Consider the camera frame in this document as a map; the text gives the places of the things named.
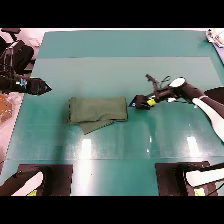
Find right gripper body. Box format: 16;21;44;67
132;94;157;111

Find black cable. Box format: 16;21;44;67
159;75;172;89

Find green shirt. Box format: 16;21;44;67
67;96;129;136

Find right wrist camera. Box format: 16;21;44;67
144;73;164;95

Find white garment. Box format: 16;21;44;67
205;28;224;48

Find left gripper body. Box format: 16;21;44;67
25;77;47;97

